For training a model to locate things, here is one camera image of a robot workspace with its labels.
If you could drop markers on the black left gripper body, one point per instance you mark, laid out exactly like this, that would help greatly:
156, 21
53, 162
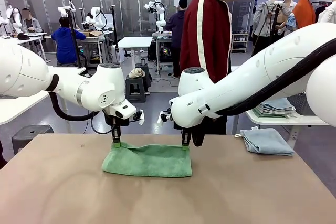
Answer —
118, 121

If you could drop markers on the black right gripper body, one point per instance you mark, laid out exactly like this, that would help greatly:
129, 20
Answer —
198, 136

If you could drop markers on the light blue terry towel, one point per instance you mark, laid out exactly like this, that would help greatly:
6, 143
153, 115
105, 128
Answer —
267, 141
278, 104

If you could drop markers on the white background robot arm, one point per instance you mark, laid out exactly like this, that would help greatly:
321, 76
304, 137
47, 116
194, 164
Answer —
160, 22
15, 19
63, 10
98, 20

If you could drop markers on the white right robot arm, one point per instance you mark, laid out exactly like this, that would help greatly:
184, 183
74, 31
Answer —
249, 79

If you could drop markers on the person's right forearm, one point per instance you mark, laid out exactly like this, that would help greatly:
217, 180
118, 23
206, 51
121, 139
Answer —
210, 58

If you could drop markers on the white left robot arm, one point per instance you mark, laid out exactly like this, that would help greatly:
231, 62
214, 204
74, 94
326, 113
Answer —
26, 69

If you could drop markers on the grey plastic step stool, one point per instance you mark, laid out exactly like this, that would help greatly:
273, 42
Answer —
135, 95
31, 132

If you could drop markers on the beige crumpled cloth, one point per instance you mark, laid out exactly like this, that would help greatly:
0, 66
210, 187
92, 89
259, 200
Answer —
136, 73

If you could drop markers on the dark plastic stool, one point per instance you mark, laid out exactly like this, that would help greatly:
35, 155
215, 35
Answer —
147, 74

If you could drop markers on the metal tumbler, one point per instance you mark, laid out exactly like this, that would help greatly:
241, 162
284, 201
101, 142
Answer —
143, 62

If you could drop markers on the computer with coloured lights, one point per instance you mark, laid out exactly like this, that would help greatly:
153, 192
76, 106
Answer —
165, 51

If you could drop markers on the white work desk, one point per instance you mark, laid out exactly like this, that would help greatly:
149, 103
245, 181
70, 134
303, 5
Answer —
92, 39
31, 39

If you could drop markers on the black tripod stand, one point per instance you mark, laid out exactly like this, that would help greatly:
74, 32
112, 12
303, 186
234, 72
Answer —
274, 22
74, 43

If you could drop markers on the brown cardboard box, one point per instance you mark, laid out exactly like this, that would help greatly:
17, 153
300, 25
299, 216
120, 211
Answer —
93, 33

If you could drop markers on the white robot stand table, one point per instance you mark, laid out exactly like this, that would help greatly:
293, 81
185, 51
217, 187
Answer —
157, 36

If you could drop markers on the person in blue hoodie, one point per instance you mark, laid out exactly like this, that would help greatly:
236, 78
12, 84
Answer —
65, 43

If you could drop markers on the white shoe shelf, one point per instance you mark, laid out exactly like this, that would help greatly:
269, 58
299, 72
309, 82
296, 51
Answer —
240, 43

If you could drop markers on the person in red jacket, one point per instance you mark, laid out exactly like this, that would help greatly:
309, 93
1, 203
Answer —
191, 32

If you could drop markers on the person in navy hoodie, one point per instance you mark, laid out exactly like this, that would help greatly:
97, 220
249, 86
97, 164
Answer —
174, 27

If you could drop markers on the black cap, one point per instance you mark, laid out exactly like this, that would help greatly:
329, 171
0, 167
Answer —
23, 36

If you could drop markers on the person in grey jacket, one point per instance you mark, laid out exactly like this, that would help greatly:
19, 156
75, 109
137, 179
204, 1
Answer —
31, 26

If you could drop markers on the mannequin in grey shirt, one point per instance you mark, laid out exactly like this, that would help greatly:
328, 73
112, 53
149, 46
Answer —
262, 19

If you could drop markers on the figure in white shirt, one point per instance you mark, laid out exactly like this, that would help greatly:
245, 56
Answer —
287, 6

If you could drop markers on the mannequin in orange coat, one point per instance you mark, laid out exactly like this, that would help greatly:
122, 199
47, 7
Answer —
304, 14

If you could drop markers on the person in white top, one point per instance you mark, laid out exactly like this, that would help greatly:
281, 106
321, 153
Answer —
328, 14

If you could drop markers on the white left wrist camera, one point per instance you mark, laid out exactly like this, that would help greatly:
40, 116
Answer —
141, 117

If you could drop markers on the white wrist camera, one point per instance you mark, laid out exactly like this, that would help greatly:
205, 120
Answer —
159, 119
141, 117

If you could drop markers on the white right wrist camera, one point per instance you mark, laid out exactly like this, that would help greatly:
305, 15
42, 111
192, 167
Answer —
159, 119

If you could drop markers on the black camera pole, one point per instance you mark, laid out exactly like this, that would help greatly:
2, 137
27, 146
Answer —
114, 30

